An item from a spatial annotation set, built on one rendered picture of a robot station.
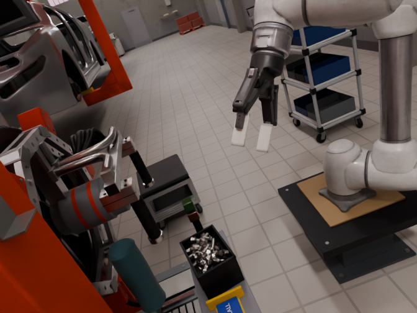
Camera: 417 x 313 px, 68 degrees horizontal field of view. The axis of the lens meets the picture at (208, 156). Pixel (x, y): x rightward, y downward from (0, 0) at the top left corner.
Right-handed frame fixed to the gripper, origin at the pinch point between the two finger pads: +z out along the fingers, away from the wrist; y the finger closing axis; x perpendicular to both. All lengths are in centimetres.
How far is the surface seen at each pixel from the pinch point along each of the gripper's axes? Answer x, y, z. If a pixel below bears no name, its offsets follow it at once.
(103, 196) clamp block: -31.4, 12.2, 19.4
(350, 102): -13, -194, -53
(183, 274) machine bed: -58, -73, 72
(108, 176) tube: -30.4, 12.7, 14.0
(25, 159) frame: -49, 24, 14
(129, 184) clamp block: -27.2, 8.5, 15.5
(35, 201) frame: -42, 23, 23
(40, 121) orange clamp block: -70, 10, 4
